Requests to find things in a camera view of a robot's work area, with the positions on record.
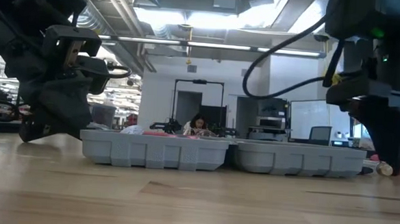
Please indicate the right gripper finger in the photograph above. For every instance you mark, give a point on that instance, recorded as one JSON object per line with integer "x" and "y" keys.
{"x": 390, "y": 135}

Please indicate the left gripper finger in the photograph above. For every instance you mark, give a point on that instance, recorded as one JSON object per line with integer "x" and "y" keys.
{"x": 38, "y": 127}
{"x": 66, "y": 108}

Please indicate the grey plastic tool case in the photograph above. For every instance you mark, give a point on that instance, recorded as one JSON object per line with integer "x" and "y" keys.
{"x": 157, "y": 151}

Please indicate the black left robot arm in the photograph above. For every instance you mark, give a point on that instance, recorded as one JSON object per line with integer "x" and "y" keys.
{"x": 37, "y": 4}

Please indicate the black background robot arm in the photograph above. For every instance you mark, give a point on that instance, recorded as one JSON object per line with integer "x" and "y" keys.
{"x": 1, "y": 110}

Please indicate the red storage boxes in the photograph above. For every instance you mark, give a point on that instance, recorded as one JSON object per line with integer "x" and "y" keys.
{"x": 132, "y": 119}

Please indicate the grey office chair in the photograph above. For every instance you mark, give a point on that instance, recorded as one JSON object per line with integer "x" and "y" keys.
{"x": 320, "y": 133}

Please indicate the white board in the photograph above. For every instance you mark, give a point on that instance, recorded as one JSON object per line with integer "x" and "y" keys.
{"x": 309, "y": 117}

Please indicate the small black desk robot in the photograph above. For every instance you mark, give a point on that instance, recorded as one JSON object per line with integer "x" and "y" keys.
{"x": 165, "y": 126}

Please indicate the dark equipment rack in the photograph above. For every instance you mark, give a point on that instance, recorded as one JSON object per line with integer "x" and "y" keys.
{"x": 268, "y": 119}

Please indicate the person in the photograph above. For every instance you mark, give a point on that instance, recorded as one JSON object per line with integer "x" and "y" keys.
{"x": 197, "y": 124}

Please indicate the long ceiling light bar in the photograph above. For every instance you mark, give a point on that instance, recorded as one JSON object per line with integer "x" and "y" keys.
{"x": 190, "y": 43}

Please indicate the black display screen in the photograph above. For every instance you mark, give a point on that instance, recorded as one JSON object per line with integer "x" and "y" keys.
{"x": 213, "y": 114}

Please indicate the black metal table frame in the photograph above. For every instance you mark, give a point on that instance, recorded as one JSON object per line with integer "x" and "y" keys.
{"x": 0, "y": 126}

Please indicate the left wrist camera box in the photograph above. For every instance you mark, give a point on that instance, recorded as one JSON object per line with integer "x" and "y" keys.
{"x": 95, "y": 75}

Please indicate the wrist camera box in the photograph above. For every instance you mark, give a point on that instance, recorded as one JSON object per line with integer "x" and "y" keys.
{"x": 349, "y": 17}
{"x": 95, "y": 75}

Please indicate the silver spiral air duct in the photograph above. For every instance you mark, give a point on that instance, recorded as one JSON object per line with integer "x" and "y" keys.
{"x": 120, "y": 53}

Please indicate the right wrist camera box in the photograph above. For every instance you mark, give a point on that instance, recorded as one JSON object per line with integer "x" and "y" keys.
{"x": 349, "y": 17}

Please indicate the grey wall vent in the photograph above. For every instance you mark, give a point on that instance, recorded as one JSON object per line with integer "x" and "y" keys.
{"x": 192, "y": 68}

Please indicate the black gantry frame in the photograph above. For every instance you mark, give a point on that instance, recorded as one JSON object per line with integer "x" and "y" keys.
{"x": 200, "y": 81}

